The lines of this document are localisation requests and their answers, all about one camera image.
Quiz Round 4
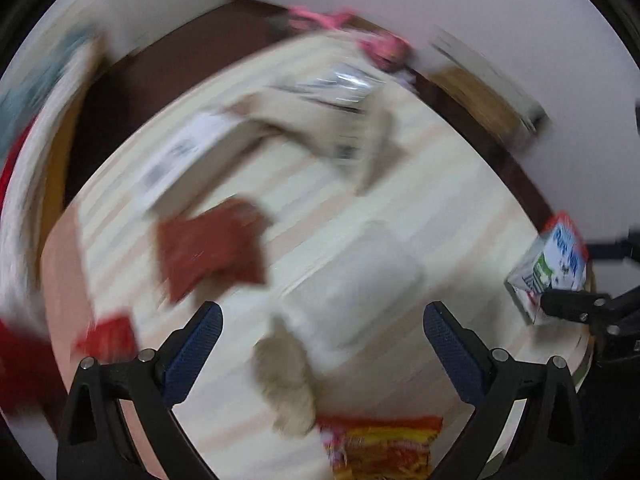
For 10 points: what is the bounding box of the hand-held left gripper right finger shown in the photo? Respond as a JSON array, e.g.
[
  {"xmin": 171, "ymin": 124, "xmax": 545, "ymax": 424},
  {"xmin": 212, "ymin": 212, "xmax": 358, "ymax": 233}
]
[{"xmin": 423, "ymin": 301, "xmax": 588, "ymax": 480}]

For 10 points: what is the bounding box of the dark red packet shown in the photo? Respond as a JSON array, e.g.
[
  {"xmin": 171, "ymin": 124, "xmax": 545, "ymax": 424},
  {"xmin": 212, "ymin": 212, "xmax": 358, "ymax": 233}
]
[{"xmin": 156, "ymin": 199, "xmax": 273, "ymax": 305}]

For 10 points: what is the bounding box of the open cardboard box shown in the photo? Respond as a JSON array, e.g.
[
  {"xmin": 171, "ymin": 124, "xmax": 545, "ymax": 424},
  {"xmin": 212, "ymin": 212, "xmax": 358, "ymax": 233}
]
[{"xmin": 220, "ymin": 87, "xmax": 407, "ymax": 196}]

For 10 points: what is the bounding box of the white printed paper sheet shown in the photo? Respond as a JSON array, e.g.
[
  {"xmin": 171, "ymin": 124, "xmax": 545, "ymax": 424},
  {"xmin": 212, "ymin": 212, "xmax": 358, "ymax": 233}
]
[{"xmin": 134, "ymin": 111, "xmax": 251, "ymax": 212}]

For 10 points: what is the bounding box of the brown board with white frame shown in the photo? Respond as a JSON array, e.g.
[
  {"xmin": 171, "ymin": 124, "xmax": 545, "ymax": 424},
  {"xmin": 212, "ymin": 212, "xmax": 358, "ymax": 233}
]
[{"xmin": 429, "ymin": 29, "xmax": 549, "ymax": 147}]

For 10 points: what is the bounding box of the white plastic food container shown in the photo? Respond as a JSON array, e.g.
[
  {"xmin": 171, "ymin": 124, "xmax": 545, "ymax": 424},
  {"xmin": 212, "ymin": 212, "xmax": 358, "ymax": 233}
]
[{"xmin": 272, "ymin": 220, "xmax": 426, "ymax": 353}]

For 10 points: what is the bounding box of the pink object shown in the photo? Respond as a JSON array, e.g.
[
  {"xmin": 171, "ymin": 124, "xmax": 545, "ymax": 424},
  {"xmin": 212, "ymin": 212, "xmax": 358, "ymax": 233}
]
[
  {"xmin": 357, "ymin": 30, "xmax": 412, "ymax": 69},
  {"xmin": 287, "ymin": 5, "xmax": 355, "ymax": 30}
]

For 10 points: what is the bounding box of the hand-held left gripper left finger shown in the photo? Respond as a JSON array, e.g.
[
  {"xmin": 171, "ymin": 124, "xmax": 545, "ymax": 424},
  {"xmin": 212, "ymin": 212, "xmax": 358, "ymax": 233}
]
[{"xmin": 56, "ymin": 301, "xmax": 224, "ymax": 480}]

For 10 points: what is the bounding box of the crumpled beige paper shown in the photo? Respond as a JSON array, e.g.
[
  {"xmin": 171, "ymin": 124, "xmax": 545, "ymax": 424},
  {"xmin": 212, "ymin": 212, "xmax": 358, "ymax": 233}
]
[{"xmin": 252, "ymin": 329, "xmax": 319, "ymax": 436}]

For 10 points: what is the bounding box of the silver foil bag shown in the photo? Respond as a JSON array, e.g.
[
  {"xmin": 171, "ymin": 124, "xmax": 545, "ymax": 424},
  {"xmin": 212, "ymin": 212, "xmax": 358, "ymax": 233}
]
[{"xmin": 279, "ymin": 61, "xmax": 387, "ymax": 111}]

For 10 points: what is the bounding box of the orange red snack packet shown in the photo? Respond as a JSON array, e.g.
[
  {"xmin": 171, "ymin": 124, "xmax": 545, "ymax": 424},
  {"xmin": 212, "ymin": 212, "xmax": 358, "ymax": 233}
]
[{"xmin": 317, "ymin": 414, "xmax": 445, "ymax": 480}]

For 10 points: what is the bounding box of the red blanket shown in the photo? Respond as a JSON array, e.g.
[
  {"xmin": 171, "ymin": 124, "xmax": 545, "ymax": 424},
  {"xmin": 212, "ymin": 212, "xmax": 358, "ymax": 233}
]
[{"xmin": 0, "ymin": 125, "xmax": 36, "ymax": 211}]

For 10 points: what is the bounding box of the white milk carton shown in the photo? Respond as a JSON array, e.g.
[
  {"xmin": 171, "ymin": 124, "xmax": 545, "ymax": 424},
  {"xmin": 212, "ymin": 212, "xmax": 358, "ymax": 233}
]
[{"xmin": 504, "ymin": 211, "xmax": 591, "ymax": 327}]

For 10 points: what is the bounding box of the bright red snack packet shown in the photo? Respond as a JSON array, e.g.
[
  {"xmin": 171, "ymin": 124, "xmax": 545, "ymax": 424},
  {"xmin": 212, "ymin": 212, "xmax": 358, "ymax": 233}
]
[{"xmin": 75, "ymin": 314, "xmax": 139, "ymax": 364}]

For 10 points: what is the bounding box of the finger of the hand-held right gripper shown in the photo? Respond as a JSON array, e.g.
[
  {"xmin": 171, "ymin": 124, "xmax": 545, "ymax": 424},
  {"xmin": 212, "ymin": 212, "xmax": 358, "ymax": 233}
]
[
  {"xmin": 540, "ymin": 285, "xmax": 640, "ymax": 359},
  {"xmin": 585, "ymin": 232, "xmax": 640, "ymax": 263}
]

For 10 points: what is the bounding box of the pink tablecloth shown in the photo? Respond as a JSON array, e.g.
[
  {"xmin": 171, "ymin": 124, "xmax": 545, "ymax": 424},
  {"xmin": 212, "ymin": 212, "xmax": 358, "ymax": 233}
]
[{"xmin": 40, "ymin": 205, "xmax": 168, "ymax": 480}]

